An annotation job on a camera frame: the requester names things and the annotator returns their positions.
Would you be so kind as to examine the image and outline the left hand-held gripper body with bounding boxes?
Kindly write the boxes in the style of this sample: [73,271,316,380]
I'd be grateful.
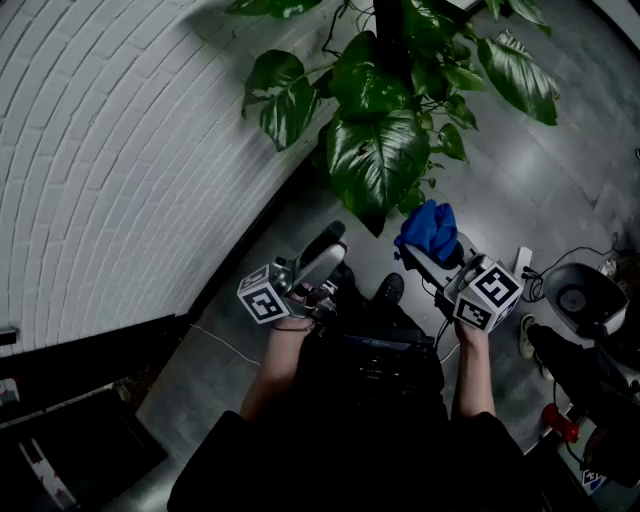
[237,255,339,326]

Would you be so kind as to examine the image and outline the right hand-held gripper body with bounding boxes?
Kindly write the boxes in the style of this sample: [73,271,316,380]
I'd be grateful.
[433,253,525,334]

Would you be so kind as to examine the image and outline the dark moulded chair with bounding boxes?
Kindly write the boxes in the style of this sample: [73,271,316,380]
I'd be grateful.
[543,262,629,341]

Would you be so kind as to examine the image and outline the person's black shoe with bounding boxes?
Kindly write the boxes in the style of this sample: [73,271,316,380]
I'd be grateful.
[374,272,405,306]

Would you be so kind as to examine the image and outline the person's black top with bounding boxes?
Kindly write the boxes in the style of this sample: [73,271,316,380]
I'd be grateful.
[167,409,546,512]

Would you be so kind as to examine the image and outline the person's black trousers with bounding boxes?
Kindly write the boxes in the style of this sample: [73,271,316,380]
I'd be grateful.
[299,264,447,426]

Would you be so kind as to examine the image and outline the thin white floor cable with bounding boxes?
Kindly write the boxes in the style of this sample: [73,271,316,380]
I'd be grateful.
[189,323,261,366]

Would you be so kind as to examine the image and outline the red object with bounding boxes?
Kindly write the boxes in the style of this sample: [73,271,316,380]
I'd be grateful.
[542,403,581,444]

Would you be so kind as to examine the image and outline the blue cloth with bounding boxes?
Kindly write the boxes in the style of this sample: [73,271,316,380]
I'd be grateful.
[393,199,459,264]

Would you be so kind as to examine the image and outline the person's left forearm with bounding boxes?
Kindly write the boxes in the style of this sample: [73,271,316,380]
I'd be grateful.
[239,319,317,422]

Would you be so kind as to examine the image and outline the black plugged cable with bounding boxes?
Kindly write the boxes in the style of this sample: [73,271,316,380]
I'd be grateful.
[522,232,621,304]

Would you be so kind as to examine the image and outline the green leafy plant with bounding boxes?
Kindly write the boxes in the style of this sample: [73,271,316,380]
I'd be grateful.
[224,0,561,239]

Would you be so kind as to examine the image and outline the black skirting board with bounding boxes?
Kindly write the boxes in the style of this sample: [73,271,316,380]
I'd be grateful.
[0,144,341,416]

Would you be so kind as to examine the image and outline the person's right forearm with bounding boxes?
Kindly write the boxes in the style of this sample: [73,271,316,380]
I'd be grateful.
[452,322,496,419]

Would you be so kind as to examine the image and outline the black waist-mounted device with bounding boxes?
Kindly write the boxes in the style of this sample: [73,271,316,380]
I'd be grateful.
[344,329,436,352]

